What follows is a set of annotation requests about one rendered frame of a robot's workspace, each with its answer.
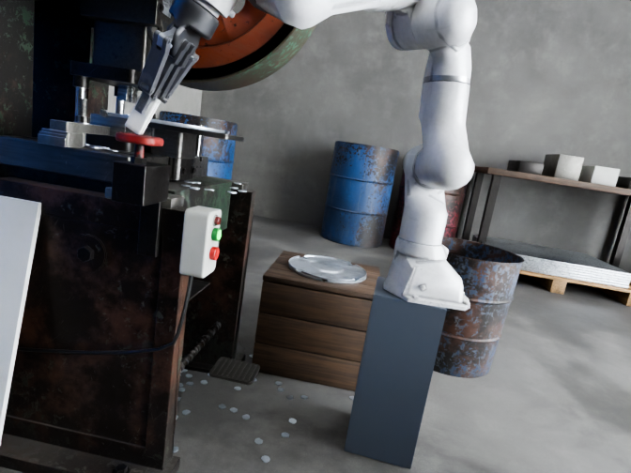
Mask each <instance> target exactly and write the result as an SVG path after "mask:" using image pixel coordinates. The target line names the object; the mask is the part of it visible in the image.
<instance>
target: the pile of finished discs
mask: <svg viewBox="0 0 631 473"><path fill-rule="evenodd" d="M350 263H351V262H348V261H345V260H342V259H338V258H333V257H328V256H321V255H304V256H302V257H300V256H299V255H298V256H294V257H292V258H290V259H289V261H288V265H289V267H290V269H291V270H293V271H294V272H296V273H298V274H300V275H301V276H304V277H307V278H310V279H314V280H318V281H322V280H326V281H325V282H333V283H356V282H362V281H364V280H365V279H366V274H367V273H366V271H365V269H363V268H362V267H360V266H358V265H355V266H354V265H353V266H352V264H350ZM322 282H323V281H322Z"/></svg>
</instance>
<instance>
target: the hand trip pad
mask: <svg viewBox="0 0 631 473"><path fill-rule="evenodd" d="M115 139H116V140H117V141H119V142H125V143H131V144H135V147H134V157H136V158H143V157H144V152H145V145H149V146H163V138H161V137H156V136H150V135H144V134H143V135H141V134H136V133H132V132H124V131H118V132H117V133H116V134H115Z"/></svg>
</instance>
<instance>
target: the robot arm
mask: <svg viewBox="0 0 631 473"><path fill-rule="evenodd" d="M237 1H238V0H174V2H173V4H172V6H171V7H170V9H169V13H170V14H171V15H172V16H173V17H175V19H174V20H173V21H172V23H171V24H170V25H169V26H168V27H167V31H166V32H163V33H162V32H161V31H159V30H156V31H155V32H154V36H153V42H152V46H151V49H150V52H149V54H148V57H147V60H146V63H145V66H144V68H143V71H142V74H141V77H140V79H139V82H138V89H139V90H141V91H142V94H141V95H140V97H139V99H138V100H137V102H136V104H135V106H134V108H133V109H132V111H131V114H130V116H129V118H128V120H127V122H126V123H125V126H126V127H127V128H129V129H130V130H132V131H134V132H135V133H136V134H141V135H143V134H144V132H145V130H146V127H147V125H148V124H149V122H150V120H151V118H152V116H153V115H154V114H155V112H156V110H157V108H158V106H159V104H160V103H161V102H162V103H164V104H165V103H166V102H167V100H165V99H170V97H171V96H172V95H173V93H174V92H175V90H176V89H177V87H178V86H179V84H180V83H181V81H182V80H183V78H184V77H185V76H186V74H187V73H188V71H189V70H190V69H191V67H192V66H193V65H194V64H195V63H196V62H197V61H198V59H199V55H197V54H196V53H195V50H196V49H197V47H198V45H199V42H200V38H201V37H203V38H205V39H206V40H210V39H211V38H212V36H213V34H214V33H215V31H216V29H217V27H218V25H219V21H218V20H217V19H218V17H219V16H220V15H221V16H223V17H225V18H227V17H228V16H229V17H230V18H234V16H235V14H236V13H235V12H234V11H233V10H232V8H233V6H234V5H235V4H236V2H237ZM248 1H249V2H250V3H251V4H252V5H253V6H254V7H255V8H257V9H259V10H261V11H263V12H265V13H267V14H269V15H271V16H273V17H275V18H277V19H279V20H281V21H282V22H283V23H286V24H289V25H291V26H294V27H297V28H299V29H306V28H310V27H312V26H314V25H316V24H317V23H320V22H322V21H323V20H325V19H327V18H328V17H330V16H331V15H334V14H340V13H346V12H352V11H358V10H366V11H387V12H386V15H385V16H386V23H385V28H386V33H387V37H388V41H389V42H390V43H391V45H392V46H393V47H394V48H395V49H397V50H399V51H413V50H420V49H426V50H428V51H429V55H428V59H427V63H426V67H425V72H424V76H423V88H422V96H421V104H420V111H419V119H420V122H421V126H422V135H423V143H422V144H420V145H416V146H415V147H413V148H411V149H410V150H409V152H408V153H407V154H406V155H405V157H404V160H403V169H404V173H405V202H404V210H403V216H402V220H401V226H400V232H399V236H398V237H397V239H396V240H395V245H394V251H393V259H392V264H391V267H390V270H389V273H388V276H387V278H386V280H385V282H384V283H383V288H384V289H385V290H387V291H389V292H390V293H392V294H394V295H396V296H398V297H400V298H402V299H403V300H405V301H407V302H412V303H419V304H424V305H431V306H437V307H443V308H449V309H456V310H461V311H465V310H467V309H469V308H470V303H469V299H468V298H467V297H466V296H465V292H463V289H464V287H463V283H462V278H461V277H460V276H459V275H458V274H457V273H456V271H455V270H454V269H453V268H452V266H451V265H450V264H449V263H448V262H447V261H446V259H447V256H448V251H449V250H448V249H447V248H446V247H445V246H443V245H442V244H441V242H442V239H443V234H444V230H445V225H446V221H447V217H448V213H447V210H446V205H445V196H444V191H451V190H456V189H459V188H461V187H463V186H464V185H466V184H467V183H468V182H469V181H470V180H471V178H472V175H473V172H474V162H473V160H472V157H471V155H470V152H469V144H468V137H467V131H466V117H467V109H468V101H469V87H470V85H469V84H470V75H471V53H470V45H469V41H470V38H471V34H472V32H473V31H474V29H475V26H476V23H477V7H476V4H475V1H474V0H248ZM216 18H217V19H216Z"/></svg>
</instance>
